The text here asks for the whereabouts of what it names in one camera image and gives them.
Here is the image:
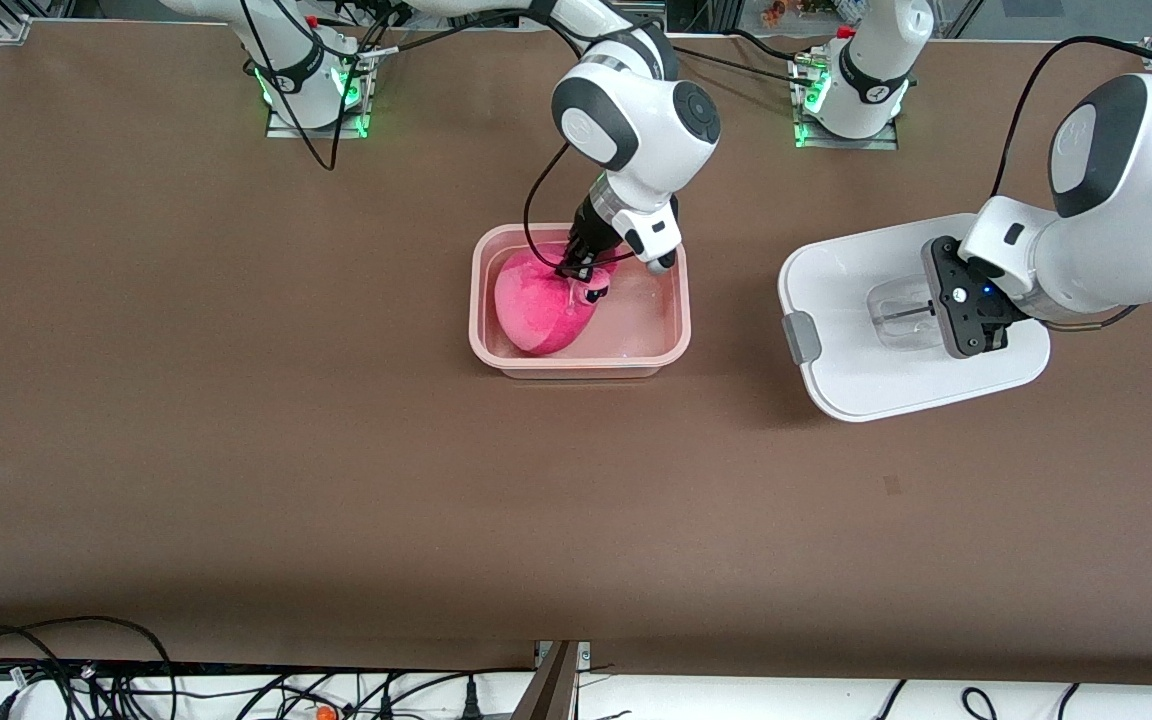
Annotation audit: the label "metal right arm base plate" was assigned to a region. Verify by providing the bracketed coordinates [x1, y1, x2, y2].
[265, 40, 378, 140]

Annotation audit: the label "black cable with plug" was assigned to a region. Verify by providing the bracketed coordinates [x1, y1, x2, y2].
[236, 666, 537, 720]

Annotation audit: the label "translucent plastic box base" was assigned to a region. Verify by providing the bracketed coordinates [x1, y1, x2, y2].
[469, 223, 693, 380]

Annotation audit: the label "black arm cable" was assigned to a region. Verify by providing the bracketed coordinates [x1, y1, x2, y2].
[990, 36, 1152, 333]
[236, 0, 643, 274]

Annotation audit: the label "colourful background toys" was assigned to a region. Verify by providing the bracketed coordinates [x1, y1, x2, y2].
[760, 0, 869, 27]

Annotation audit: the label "short black base cable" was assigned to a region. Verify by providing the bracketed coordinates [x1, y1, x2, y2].
[724, 26, 817, 61]

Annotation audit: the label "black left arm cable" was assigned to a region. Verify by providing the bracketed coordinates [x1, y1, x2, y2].
[990, 36, 1152, 333]

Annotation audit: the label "black looped cable bundle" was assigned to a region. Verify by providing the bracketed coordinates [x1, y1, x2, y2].
[0, 615, 237, 720]

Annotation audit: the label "brown table cover sheet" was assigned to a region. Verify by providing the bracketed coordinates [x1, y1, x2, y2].
[0, 20, 1152, 689]

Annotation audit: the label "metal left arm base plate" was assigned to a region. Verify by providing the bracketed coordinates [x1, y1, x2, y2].
[791, 48, 900, 152]

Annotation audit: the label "aluminium profile beam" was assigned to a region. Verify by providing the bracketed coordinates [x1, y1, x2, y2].
[510, 640, 593, 720]

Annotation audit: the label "pink plush toy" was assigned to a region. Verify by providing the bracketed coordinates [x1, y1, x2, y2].
[493, 240, 629, 358]

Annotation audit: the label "long black base cable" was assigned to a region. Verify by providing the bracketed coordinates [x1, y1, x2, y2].
[671, 44, 809, 81]

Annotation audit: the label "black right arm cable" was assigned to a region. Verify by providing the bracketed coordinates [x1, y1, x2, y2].
[236, 0, 643, 274]

